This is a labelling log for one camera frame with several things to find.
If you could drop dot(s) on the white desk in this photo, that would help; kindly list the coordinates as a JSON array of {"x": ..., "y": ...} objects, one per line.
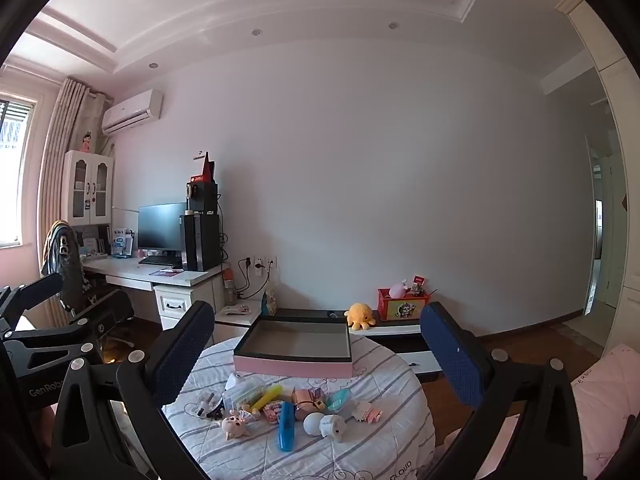
[{"x": 130, "y": 270}]

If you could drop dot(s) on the pink black storage box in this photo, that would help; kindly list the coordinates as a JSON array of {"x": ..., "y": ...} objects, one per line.
[{"x": 290, "y": 366}]

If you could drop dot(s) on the small pink toy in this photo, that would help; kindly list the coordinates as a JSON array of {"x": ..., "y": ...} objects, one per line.
[{"x": 239, "y": 310}]

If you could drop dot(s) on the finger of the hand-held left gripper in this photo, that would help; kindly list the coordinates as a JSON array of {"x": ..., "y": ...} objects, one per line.
[
  {"x": 42, "y": 287},
  {"x": 102, "y": 312}
]

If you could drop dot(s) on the white air conditioner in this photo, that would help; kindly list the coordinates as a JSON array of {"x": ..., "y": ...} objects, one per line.
[{"x": 132, "y": 110}]

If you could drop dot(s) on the pink doll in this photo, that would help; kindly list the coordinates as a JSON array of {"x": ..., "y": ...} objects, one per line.
[{"x": 87, "y": 142}]

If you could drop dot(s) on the pink whale plush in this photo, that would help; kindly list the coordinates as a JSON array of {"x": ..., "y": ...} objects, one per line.
[{"x": 399, "y": 289}]

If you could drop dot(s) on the striped white quilt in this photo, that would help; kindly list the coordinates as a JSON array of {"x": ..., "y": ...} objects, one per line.
[{"x": 380, "y": 440}]

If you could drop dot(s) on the rose gold cylinder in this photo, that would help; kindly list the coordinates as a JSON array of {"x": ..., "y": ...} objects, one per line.
[{"x": 302, "y": 402}]

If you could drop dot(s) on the black speaker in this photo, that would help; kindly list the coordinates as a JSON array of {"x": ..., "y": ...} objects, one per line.
[{"x": 202, "y": 197}]

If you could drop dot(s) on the red boxes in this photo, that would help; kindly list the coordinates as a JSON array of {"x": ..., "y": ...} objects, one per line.
[{"x": 206, "y": 170}]

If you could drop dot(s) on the pink mouse pad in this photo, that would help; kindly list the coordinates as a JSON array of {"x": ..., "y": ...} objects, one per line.
[{"x": 166, "y": 271}]

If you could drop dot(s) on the bottle with orange cap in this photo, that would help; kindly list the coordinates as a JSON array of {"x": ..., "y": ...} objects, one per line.
[{"x": 229, "y": 285}]

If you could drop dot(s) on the red card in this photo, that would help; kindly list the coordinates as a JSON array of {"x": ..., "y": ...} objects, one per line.
[{"x": 419, "y": 281}]

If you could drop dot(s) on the window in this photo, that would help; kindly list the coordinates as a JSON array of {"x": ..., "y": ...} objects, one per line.
[{"x": 15, "y": 170}]

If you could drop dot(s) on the orange octopus plush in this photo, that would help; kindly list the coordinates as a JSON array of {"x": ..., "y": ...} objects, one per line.
[{"x": 359, "y": 315}]

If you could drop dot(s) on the black computer monitor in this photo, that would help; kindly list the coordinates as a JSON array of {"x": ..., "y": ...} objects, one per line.
[{"x": 160, "y": 227}]

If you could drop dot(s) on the red storage crate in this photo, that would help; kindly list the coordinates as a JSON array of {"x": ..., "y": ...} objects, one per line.
[{"x": 402, "y": 307}]

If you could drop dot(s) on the teal plastic item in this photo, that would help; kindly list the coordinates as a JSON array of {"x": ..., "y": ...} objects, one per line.
[{"x": 340, "y": 399}]

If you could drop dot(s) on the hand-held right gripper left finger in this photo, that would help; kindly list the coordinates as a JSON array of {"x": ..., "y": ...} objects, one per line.
[{"x": 185, "y": 355}]

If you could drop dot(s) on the pink cat figurine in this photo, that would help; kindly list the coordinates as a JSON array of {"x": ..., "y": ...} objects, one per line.
[{"x": 235, "y": 425}]

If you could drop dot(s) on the blue white box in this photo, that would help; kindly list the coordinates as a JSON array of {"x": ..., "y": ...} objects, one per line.
[{"x": 121, "y": 244}]

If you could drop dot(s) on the clear plastic box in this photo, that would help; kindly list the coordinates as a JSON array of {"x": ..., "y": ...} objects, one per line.
[{"x": 243, "y": 392}]

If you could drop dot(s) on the white wardrobe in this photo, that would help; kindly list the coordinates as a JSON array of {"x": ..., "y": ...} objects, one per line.
[{"x": 620, "y": 110}]

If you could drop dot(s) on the white door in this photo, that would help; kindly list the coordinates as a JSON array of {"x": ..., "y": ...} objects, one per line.
[{"x": 612, "y": 240}]

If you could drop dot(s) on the yellow highlighter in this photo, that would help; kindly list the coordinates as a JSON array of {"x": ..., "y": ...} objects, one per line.
[{"x": 267, "y": 396}]

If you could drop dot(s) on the black keyboard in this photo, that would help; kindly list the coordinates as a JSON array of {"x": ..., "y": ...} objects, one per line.
[{"x": 157, "y": 260}]

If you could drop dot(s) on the black computer tower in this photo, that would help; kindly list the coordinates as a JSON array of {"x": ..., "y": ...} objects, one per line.
[{"x": 200, "y": 242}]

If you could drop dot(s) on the snack bag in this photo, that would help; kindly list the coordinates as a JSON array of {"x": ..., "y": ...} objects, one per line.
[{"x": 270, "y": 302}]

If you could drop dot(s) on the white glass door cabinet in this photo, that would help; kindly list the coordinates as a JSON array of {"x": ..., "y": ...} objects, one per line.
[{"x": 87, "y": 187}]

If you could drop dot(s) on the beige curtain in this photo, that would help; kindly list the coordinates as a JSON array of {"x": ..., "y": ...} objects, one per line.
[{"x": 60, "y": 160}]

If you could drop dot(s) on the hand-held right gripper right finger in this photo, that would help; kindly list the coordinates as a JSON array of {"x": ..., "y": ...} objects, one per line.
[{"x": 450, "y": 355}]

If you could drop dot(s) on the black office chair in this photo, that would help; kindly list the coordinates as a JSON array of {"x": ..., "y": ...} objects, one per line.
[{"x": 70, "y": 270}]

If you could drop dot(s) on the pink blanket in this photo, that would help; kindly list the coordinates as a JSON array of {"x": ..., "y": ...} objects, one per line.
[{"x": 600, "y": 395}]

